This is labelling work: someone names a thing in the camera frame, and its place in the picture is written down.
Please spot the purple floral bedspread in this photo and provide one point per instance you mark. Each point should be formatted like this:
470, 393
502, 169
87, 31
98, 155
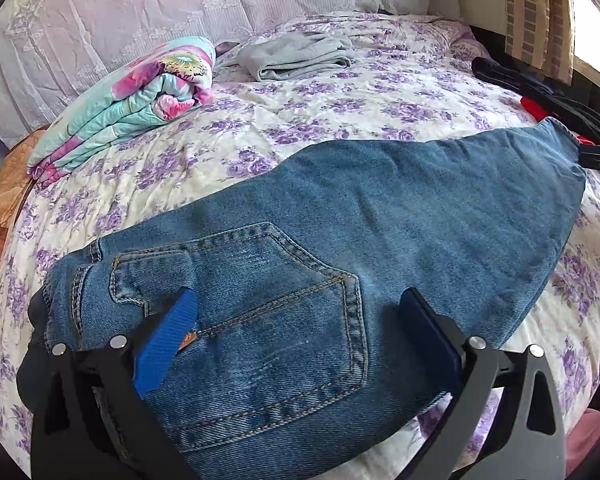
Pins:
410, 80

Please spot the red garment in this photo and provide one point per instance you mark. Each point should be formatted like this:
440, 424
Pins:
538, 113

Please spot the blue denim child jeans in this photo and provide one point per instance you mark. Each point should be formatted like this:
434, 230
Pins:
300, 356

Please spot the folded floral turquoise quilt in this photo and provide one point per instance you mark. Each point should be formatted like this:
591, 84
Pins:
145, 94

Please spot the orange brown pillow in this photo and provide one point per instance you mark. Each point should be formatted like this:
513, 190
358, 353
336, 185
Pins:
15, 183

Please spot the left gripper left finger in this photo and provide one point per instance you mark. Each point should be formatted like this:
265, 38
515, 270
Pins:
93, 421

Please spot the lilac lace headboard cover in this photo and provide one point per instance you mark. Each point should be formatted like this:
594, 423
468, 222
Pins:
53, 50

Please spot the folded grey garment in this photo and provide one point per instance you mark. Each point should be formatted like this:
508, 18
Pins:
295, 55

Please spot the dark navy clothing pile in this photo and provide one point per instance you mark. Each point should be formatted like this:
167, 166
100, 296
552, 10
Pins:
577, 116

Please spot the striped beige curtain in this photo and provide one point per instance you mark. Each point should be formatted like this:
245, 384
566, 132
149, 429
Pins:
540, 33

